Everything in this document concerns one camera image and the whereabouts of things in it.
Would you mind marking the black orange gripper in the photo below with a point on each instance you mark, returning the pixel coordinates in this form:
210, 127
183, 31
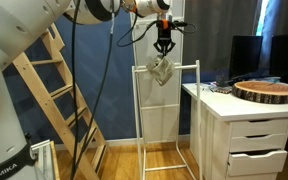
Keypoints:
163, 31

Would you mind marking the beige cap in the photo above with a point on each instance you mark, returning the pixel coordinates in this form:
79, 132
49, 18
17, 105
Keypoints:
162, 70

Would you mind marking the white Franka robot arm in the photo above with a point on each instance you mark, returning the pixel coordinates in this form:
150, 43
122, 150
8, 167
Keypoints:
4, 100

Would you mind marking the white metal clothes rack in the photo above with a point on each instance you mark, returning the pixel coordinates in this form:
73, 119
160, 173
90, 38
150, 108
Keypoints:
157, 100

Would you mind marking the dark small desk cup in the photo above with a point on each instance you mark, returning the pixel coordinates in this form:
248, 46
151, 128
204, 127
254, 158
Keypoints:
222, 80

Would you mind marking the dark patterned desk item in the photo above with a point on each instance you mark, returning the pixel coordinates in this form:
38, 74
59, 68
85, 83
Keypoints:
223, 89

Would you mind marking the small black monitor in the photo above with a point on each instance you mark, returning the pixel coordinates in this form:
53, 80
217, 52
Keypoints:
245, 55

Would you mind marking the white desk with drawers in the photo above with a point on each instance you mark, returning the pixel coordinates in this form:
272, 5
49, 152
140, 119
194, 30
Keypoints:
250, 110

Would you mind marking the round wood slice with bark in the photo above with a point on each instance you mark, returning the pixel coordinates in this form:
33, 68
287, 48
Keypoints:
264, 91

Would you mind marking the bluish grey curtain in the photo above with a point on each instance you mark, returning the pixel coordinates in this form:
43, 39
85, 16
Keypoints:
282, 16

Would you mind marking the large black monitor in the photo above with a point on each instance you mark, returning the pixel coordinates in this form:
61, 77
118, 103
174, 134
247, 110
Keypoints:
287, 55

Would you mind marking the light wooden ladder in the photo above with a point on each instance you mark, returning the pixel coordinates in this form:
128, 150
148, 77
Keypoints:
50, 100

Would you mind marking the white shallow desk drawer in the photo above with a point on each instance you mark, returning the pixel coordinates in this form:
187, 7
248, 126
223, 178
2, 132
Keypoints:
260, 127

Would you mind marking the white medium desk drawer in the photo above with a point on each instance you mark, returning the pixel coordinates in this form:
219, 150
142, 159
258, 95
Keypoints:
259, 142

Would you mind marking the white deep desk drawer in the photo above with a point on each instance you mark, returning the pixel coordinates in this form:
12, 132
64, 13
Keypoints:
257, 163

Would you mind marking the wooden board edge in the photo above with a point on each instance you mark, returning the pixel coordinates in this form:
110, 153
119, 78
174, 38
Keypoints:
54, 163

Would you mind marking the aluminium frame profile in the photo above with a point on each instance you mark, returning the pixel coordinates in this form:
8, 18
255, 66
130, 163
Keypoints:
40, 156

